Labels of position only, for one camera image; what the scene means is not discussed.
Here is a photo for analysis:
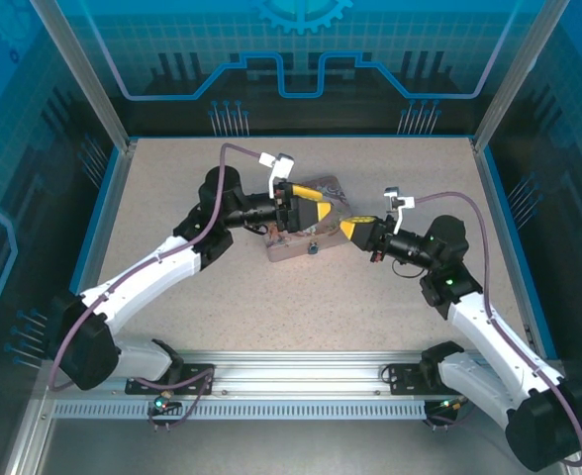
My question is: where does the pink illustrated book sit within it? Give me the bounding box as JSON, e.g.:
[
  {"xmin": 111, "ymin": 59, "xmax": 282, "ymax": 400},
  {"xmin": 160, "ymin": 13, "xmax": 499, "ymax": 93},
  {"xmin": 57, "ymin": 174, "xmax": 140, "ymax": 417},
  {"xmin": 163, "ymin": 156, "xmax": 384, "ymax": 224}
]
[{"xmin": 263, "ymin": 172, "xmax": 357, "ymax": 264}]

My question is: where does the blue table edge strip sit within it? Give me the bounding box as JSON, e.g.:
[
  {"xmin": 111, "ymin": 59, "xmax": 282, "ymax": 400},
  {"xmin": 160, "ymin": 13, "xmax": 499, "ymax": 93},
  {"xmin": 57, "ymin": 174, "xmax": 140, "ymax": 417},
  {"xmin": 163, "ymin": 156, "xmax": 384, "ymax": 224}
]
[
  {"xmin": 66, "ymin": 143, "xmax": 128, "ymax": 303},
  {"xmin": 481, "ymin": 145, "xmax": 560, "ymax": 360}
]

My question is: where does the black connector with green LED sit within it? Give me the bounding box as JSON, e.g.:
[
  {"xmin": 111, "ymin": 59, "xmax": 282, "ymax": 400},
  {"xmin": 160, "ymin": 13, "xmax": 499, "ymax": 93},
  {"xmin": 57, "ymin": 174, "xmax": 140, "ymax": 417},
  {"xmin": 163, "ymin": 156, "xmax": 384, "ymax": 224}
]
[
  {"xmin": 147, "ymin": 390, "xmax": 182, "ymax": 418},
  {"xmin": 427, "ymin": 395, "xmax": 468, "ymax": 420}
]

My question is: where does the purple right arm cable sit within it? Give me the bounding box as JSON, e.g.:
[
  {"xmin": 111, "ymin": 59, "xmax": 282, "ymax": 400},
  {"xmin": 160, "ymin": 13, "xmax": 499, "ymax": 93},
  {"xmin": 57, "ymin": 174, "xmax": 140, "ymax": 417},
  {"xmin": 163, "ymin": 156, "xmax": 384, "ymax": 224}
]
[{"xmin": 413, "ymin": 191, "xmax": 582, "ymax": 469}]

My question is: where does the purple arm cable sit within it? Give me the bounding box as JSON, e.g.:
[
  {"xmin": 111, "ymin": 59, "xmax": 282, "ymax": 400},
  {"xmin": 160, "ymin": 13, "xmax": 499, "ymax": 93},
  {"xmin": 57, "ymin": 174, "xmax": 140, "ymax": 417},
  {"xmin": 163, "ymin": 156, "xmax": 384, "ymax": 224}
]
[
  {"xmin": 413, "ymin": 191, "xmax": 582, "ymax": 469},
  {"xmin": 48, "ymin": 142, "xmax": 272, "ymax": 431}
]

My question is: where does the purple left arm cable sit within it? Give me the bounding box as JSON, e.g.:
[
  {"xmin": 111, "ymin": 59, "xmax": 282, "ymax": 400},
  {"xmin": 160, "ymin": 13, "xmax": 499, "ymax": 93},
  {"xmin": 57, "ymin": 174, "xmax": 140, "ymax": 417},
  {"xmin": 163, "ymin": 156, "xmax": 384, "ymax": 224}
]
[{"xmin": 48, "ymin": 142, "xmax": 272, "ymax": 431}]

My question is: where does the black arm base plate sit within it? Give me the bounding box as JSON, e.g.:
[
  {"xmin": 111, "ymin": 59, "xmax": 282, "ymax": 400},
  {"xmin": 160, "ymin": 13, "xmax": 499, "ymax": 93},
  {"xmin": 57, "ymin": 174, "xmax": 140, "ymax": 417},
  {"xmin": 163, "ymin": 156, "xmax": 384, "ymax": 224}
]
[
  {"xmin": 384, "ymin": 362, "xmax": 434, "ymax": 397},
  {"xmin": 125, "ymin": 363, "xmax": 217, "ymax": 397}
]

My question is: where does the aluminium mounting rail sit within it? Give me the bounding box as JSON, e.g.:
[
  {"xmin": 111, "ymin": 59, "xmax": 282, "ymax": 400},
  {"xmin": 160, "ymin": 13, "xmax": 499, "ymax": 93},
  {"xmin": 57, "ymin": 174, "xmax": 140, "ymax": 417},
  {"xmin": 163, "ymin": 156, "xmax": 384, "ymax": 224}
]
[{"xmin": 38, "ymin": 348, "xmax": 475, "ymax": 403}]

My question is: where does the aluminium frame post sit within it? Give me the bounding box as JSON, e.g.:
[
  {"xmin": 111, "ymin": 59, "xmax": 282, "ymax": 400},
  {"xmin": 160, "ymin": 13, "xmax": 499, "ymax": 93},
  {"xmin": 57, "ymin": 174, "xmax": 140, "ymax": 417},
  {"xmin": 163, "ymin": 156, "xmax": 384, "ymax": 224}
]
[
  {"xmin": 471, "ymin": 0, "xmax": 570, "ymax": 153},
  {"xmin": 29, "ymin": 0, "xmax": 140, "ymax": 152}
]

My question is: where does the slotted grey cable duct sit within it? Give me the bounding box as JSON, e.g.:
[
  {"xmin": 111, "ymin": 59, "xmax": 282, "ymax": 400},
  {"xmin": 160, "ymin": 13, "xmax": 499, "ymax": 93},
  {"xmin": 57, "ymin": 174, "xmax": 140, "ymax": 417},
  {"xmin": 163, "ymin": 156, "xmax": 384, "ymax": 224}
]
[{"xmin": 52, "ymin": 401, "xmax": 429, "ymax": 422}]

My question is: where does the aluminium side frame rail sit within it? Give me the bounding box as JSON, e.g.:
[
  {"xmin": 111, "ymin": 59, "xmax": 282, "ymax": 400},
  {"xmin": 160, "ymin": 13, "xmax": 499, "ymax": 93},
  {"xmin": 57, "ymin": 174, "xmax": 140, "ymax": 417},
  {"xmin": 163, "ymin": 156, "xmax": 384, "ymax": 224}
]
[{"xmin": 0, "ymin": 385, "xmax": 57, "ymax": 475}]

